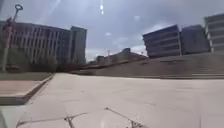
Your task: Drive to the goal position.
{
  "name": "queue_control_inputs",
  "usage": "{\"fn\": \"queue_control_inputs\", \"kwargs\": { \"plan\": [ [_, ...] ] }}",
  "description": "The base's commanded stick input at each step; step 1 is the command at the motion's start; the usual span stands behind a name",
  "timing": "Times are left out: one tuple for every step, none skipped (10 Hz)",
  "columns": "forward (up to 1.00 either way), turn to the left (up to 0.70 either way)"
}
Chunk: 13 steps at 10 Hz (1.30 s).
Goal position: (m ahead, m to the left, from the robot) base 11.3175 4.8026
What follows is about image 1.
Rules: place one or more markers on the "low dark building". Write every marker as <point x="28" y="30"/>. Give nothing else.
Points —
<point x="124" y="56"/>

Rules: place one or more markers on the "pale stone paved plaza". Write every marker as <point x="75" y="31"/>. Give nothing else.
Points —
<point x="133" y="100"/>

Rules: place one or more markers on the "dark banded building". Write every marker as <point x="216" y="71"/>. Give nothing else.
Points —
<point x="163" y="41"/>

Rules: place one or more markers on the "wide stone steps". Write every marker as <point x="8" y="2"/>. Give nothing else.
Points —
<point x="173" y="66"/>

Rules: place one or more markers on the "large grey building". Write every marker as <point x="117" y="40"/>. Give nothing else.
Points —
<point x="43" y="41"/>

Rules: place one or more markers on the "row of trees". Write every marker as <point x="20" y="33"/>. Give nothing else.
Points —
<point x="23" y="60"/>

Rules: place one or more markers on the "low raised paved platform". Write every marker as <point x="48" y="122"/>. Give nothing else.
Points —
<point x="16" y="88"/>

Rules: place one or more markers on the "tall lamp pole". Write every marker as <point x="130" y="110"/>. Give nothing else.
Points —
<point x="7" y="46"/>

